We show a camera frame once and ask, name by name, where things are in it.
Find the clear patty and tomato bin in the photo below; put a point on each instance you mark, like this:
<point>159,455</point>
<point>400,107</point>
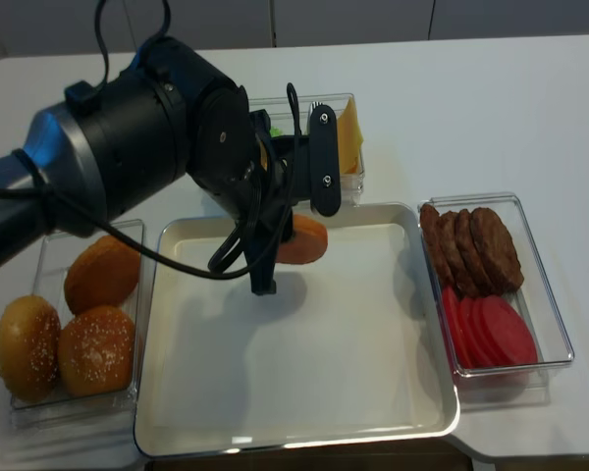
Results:
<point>534,302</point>

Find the sesame top bun left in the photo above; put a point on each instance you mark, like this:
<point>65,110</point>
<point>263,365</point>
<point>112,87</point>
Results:
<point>29,335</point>

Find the bun half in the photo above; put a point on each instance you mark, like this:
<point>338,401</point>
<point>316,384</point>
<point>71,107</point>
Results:
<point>106,273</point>
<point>308,244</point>

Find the red tomato slice front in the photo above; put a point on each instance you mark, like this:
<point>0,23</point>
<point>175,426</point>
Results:
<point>506,332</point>

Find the clear bun bin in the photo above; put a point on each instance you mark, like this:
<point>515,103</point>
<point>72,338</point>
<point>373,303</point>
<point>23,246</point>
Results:
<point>58,253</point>

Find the yellow cheese slices stack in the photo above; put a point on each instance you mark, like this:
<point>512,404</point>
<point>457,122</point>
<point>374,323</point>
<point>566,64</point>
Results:
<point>349,139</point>

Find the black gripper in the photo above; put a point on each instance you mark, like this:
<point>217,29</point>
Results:
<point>281,181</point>

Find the sesame bun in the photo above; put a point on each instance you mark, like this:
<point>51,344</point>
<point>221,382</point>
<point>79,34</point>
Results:
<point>96,352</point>
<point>29,335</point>

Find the brown burger patty leftmost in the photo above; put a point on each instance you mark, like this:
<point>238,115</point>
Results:
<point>429,219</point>

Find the sesame top bun right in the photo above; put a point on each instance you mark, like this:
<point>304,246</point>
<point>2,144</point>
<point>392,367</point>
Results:
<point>96,352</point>

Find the clear lettuce and cheese bin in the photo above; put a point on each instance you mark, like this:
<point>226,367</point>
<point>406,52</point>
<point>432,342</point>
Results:
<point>279,111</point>

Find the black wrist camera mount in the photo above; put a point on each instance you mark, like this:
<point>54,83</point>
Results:
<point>324,164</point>

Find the green lettuce leaves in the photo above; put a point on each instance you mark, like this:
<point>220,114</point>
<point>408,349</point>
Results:
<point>276,131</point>

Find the silver metal baking tray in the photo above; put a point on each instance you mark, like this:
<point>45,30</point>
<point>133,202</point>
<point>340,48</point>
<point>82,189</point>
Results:
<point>162,441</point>

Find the red tomato slice leftmost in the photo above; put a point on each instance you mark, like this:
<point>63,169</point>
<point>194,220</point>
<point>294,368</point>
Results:
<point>451,306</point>

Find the brown burger patty rightmost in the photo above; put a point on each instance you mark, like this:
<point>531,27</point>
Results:
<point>496,249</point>

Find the brown burger patty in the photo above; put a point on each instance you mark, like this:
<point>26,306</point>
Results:
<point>467,250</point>
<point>429,219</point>
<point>496,249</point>
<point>463,280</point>

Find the red tomato slice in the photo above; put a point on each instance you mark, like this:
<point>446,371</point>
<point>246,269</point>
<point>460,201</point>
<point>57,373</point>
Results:
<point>470,340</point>
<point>451,306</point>
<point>479,332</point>
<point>506,332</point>

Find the white parchment paper sheet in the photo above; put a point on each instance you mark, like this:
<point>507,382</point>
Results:
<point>338,345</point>

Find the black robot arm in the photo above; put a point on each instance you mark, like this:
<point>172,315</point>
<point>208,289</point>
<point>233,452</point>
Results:
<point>169,114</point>

